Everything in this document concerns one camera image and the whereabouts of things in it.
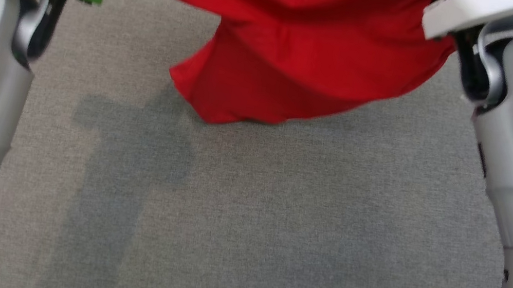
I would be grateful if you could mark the red basketball jersey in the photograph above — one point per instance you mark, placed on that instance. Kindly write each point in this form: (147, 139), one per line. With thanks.
(304, 42)

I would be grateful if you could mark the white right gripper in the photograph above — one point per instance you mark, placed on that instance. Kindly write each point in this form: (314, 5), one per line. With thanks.
(482, 12)

